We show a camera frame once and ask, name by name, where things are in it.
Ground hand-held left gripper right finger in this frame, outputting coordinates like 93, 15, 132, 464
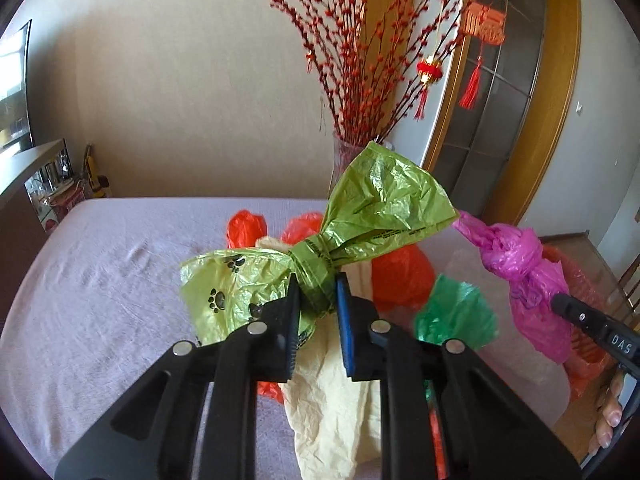
335, 273, 584, 480

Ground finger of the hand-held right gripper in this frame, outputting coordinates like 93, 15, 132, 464
550, 292, 640, 379

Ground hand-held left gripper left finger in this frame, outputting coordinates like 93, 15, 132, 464
54, 279, 302, 480

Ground large orange-red plastic bag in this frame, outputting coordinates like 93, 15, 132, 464
541, 244, 618, 400

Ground knotted red plastic bag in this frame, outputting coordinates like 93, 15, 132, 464
371, 243, 437, 314

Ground magenta plastic bag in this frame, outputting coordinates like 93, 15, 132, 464
452, 210, 573, 365

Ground lime paw-print plastic bag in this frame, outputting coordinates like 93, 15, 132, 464
179, 141, 460, 348

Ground person's right hand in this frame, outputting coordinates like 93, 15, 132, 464
594, 371, 627, 452

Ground wooden chair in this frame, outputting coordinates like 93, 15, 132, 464
616, 252, 640, 323

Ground cream plastic bag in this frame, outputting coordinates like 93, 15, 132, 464
256, 234, 383, 480

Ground green plastic bag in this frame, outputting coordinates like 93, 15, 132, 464
413, 274, 500, 352

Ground crumpled red plastic bag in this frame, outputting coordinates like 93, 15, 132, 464
226, 209, 327, 251

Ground clear glass vase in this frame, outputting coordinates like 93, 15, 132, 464
329, 129, 397, 202

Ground frosted glass door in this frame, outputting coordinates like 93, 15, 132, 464
436, 0, 547, 221

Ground yellow hand tool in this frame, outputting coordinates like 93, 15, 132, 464
84, 144, 110, 200

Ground red box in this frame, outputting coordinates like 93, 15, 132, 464
49, 184, 85, 213

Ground red berry branches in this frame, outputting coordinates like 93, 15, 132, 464
257, 0, 468, 147

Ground wooden cabinet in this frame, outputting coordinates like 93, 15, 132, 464
0, 139, 71, 248

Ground red tasselled hanging decoration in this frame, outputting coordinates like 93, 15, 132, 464
458, 0, 507, 111

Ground wooden door frame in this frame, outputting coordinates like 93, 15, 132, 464
423, 0, 584, 233

